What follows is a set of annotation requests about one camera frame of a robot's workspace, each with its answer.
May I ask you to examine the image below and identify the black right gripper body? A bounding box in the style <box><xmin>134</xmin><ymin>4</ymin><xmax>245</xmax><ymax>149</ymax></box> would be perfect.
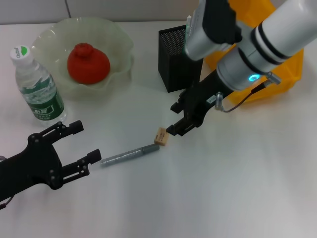
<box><xmin>179</xmin><ymin>69</ymin><xmax>234</xmax><ymax>129</ymax></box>

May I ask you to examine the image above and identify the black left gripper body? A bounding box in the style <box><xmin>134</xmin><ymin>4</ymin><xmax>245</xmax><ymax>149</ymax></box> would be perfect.
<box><xmin>0</xmin><ymin>132</ymin><xmax>63</xmax><ymax>202</ymax></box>

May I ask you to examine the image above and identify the beige eraser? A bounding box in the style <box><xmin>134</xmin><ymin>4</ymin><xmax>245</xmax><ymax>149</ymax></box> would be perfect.
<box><xmin>154</xmin><ymin>126</ymin><xmax>170</xmax><ymax>146</ymax></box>

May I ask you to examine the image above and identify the grey glitter pen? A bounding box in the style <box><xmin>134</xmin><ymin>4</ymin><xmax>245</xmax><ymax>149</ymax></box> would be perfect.
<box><xmin>100</xmin><ymin>144</ymin><xmax>160</xmax><ymax>168</ymax></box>

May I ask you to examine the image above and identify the clear green-label water bottle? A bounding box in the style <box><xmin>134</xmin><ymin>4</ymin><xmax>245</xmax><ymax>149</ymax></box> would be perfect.
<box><xmin>9</xmin><ymin>45</ymin><xmax>67</xmax><ymax>123</ymax></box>

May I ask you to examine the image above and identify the black mesh pen holder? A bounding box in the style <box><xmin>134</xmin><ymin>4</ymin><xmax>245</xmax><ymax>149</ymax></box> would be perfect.
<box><xmin>158</xmin><ymin>24</ymin><xmax>204</xmax><ymax>94</ymax></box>

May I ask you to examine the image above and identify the pale green glass fruit plate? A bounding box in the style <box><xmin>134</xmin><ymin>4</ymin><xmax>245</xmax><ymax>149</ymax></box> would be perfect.
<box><xmin>31</xmin><ymin>16</ymin><xmax>134</xmax><ymax>101</ymax></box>

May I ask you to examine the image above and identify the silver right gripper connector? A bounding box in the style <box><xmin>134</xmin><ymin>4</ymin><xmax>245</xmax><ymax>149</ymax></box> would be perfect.
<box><xmin>214</xmin><ymin>91</ymin><xmax>224</xmax><ymax>110</ymax></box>

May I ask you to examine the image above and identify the yellow plastic bin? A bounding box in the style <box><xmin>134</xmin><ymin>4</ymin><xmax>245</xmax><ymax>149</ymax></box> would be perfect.
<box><xmin>204</xmin><ymin>0</ymin><xmax>305</xmax><ymax>105</ymax></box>

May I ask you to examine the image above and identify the thin right gripper cable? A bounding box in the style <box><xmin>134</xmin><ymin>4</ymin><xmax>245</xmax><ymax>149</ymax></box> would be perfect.
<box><xmin>221</xmin><ymin>71</ymin><xmax>282</xmax><ymax>114</ymax></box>

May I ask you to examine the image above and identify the thin gripper cable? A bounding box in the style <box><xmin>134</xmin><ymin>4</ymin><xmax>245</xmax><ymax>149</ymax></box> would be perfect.
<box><xmin>221</xmin><ymin>71</ymin><xmax>282</xmax><ymax>114</ymax></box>
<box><xmin>0</xmin><ymin>195</ymin><xmax>13</xmax><ymax>211</ymax></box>

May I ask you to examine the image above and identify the thin left gripper cable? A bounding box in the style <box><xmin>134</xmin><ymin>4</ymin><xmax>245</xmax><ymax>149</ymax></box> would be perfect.
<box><xmin>0</xmin><ymin>195</ymin><xmax>13</xmax><ymax>211</ymax></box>

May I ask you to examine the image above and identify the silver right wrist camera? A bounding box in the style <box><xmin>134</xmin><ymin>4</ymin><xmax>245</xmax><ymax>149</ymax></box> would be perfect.
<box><xmin>183</xmin><ymin>0</ymin><xmax>243</xmax><ymax>61</ymax></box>

